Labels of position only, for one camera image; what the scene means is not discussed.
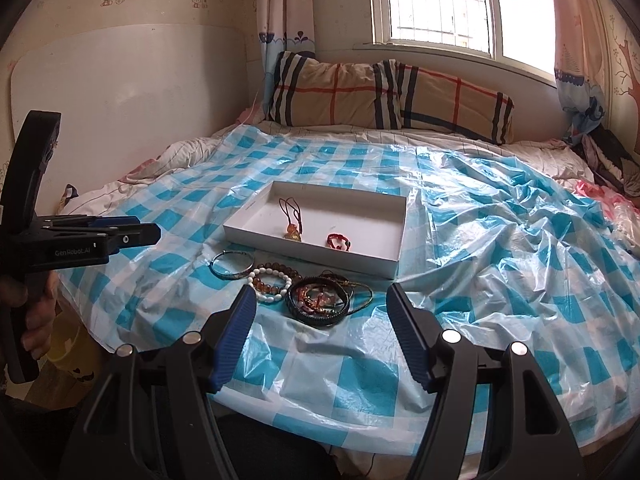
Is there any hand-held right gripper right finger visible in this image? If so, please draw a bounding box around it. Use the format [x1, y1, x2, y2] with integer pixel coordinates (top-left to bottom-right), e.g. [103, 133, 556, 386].
[387, 282, 586, 480]

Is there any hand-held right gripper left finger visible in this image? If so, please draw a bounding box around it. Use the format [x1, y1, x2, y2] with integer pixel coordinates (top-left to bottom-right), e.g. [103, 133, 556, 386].
[60, 285, 258, 480]

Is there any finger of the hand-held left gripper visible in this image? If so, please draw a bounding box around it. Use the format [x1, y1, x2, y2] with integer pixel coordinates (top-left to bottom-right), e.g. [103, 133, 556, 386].
[50, 214, 142, 231]
[102, 224, 162, 257]

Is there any white bead bracelet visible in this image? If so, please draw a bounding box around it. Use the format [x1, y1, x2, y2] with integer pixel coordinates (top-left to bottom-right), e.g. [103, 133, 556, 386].
[247, 266, 292, 303]

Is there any gold woven bracelet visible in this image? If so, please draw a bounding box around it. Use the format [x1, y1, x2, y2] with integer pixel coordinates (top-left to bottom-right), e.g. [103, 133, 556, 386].
[320, 270, 375, 317]

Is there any round metal bangle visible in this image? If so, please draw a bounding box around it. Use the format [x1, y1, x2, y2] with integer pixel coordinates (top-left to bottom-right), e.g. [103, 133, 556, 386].
[209, 249, 256, 281]

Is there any black braided bracelet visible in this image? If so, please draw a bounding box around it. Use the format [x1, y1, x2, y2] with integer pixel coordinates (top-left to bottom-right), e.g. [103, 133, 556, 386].
[286, 277, 351, 328]

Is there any pink bead bracelet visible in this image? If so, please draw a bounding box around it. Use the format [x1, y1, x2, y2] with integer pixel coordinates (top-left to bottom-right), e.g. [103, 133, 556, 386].
[292, 285, 341, 313]

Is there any brown bead bracelet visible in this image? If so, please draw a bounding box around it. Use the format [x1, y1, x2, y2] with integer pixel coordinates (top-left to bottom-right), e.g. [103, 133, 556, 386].
[252, 259, 307, 295]

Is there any white cardboard box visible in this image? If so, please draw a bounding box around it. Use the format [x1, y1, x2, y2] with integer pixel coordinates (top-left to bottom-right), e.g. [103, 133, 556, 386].
[222, 181, 408, 280]

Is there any person's left hand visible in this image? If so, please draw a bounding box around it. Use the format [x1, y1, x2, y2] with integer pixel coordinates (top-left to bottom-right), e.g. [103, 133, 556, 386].
[20, 272, 60, 361]

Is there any blue checkered plastic sheet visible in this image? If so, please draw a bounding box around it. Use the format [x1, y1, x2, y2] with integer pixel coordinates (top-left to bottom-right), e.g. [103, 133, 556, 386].
[55, 125, 640, 453]

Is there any yellow printed object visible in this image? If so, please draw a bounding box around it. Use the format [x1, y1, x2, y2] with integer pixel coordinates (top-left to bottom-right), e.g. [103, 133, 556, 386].
[47, 310, 108, 386]

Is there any pink cloth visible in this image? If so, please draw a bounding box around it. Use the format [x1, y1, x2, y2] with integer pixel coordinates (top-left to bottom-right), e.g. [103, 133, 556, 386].
[572, 177, 640, 241]

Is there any printed curtain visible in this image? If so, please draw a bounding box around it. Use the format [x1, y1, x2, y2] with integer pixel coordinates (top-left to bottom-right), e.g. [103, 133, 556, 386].
[542, 0, 613, 146]
[256, 0, 318, 121]

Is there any heap of dark clothes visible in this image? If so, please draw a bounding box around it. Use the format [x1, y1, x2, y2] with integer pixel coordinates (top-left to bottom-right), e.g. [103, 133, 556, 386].
[570, 125, 640, 201]

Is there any window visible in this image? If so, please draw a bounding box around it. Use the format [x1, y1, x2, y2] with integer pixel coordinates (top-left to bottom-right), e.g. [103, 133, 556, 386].
[355, 0, 558, 86]

